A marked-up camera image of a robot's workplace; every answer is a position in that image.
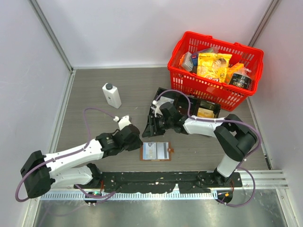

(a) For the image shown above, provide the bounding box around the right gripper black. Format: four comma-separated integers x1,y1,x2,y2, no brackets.
143,114,173,137

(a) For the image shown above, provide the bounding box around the brown leather card holder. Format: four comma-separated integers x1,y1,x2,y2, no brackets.
140,142,174,161

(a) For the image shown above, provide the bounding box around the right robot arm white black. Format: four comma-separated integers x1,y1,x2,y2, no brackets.
142,101,258,187

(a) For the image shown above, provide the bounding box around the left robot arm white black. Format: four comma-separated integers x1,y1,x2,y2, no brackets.
20,124,143,199

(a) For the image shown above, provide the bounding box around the card with black stripe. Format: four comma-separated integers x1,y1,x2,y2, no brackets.
156,142,169,160

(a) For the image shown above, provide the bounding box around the yellow cards stack in tray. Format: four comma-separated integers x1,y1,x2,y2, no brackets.
197,107,214,118

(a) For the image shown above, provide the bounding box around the black compartment tray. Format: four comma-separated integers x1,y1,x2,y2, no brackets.
149,87,221,119

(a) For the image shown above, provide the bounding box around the white bottle grey cap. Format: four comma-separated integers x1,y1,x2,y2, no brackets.
102,83,122,109

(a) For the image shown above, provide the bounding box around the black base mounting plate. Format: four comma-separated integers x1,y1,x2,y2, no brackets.
79,171,242,194

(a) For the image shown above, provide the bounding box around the grey carton box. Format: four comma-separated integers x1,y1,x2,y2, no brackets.
179,52,194,72

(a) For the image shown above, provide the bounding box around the yellow snack bag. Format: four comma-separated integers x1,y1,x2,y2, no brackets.
196,52,232,83

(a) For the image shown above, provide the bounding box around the red plastic shopping basket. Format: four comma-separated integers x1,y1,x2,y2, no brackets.
168,31,264,111

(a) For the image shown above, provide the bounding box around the orange snack packet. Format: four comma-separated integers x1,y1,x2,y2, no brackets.
225,62,244,84

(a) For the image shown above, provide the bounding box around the black round can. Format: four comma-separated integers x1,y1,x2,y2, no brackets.
229,73,252,90

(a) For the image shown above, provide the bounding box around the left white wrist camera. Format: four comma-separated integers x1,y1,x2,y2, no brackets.
113,115,132,130

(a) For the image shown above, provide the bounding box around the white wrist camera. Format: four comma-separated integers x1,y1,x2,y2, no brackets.
151,100,169,118
113,115,132,130

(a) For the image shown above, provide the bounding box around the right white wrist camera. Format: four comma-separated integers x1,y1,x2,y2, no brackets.
151,100,169,118

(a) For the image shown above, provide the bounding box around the purple cable under left base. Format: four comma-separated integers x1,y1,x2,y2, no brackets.
75,184,124,204

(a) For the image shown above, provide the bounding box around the white slotted cable duct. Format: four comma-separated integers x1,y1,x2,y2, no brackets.
40,190,217,201

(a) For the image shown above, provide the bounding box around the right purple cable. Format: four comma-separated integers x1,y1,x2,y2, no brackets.
155,89,262,207

